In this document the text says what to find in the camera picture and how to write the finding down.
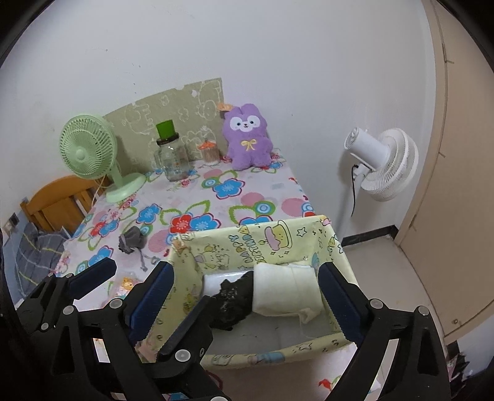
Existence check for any yellow printed fabric storage bin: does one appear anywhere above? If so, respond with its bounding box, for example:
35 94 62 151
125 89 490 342
135 214 353 371

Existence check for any small jar with orange lid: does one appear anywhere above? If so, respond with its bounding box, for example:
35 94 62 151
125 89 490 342
198 139 220 166

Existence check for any green plastic cup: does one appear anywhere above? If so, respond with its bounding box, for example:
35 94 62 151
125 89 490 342
156 120 177 140

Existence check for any white flat pad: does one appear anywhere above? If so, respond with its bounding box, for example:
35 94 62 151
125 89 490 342
203 270 251 299

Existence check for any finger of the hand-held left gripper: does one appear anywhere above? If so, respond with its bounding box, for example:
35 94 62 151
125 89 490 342
154 297 232 401
17 260 117 336

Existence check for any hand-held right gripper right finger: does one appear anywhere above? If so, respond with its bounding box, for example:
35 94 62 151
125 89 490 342
318 262 452 401

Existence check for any white standing fan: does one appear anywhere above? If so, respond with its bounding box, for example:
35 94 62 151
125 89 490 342
344 127 419 202

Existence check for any green printed board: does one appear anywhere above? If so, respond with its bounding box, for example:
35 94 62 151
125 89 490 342
104 77 224 170

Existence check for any green desk fan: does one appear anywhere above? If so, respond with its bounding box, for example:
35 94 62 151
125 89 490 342
59 114 146 204

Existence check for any beige wooden door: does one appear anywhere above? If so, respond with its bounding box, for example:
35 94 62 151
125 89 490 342
394 0 494 344

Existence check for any wooden bed headboard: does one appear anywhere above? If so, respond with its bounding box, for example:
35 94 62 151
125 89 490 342
20 175 111 236

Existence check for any glass jar mug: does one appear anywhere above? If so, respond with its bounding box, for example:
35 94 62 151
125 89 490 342
153 135 190 182

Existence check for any white plastic-wrapped soft pack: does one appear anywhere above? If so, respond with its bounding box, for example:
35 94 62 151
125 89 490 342
251 261 324 322

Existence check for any grey drawstring pouch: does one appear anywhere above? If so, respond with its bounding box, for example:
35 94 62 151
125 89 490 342
117 226 157 272

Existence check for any purple plush bunny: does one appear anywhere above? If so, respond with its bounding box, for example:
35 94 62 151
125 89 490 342
218 102 275 171

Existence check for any grey plaid pillow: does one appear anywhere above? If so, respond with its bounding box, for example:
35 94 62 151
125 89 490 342
2 221 68 297

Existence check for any black fuzzy cloth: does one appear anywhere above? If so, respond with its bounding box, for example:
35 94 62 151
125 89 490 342
208 270 255 332

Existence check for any fan power cable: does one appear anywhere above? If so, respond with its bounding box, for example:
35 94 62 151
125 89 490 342
349 162 362 219

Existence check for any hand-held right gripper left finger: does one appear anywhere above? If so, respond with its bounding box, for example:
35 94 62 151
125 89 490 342
58 262 175 401

